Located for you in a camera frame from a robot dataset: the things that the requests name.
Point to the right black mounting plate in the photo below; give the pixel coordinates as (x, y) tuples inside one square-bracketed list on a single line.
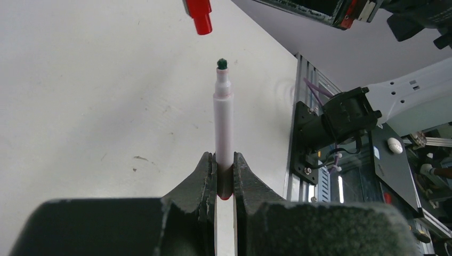
[(302, 156)]

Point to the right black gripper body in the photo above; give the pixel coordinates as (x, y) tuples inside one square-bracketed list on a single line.
[(339, 14)]

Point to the thin white red pen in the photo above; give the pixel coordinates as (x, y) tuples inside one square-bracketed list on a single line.
[(223, 99)]

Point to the red pen cap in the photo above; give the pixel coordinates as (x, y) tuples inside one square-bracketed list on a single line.
[(199, 11)]

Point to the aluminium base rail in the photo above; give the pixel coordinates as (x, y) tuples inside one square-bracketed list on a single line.
[(311, 88)]

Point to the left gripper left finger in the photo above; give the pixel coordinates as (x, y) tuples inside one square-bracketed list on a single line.
[(180, 223)]

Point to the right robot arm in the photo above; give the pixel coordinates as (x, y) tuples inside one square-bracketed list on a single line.
[(349, 113)]

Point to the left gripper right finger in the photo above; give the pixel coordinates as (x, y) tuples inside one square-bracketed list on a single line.
[(267, 224)]

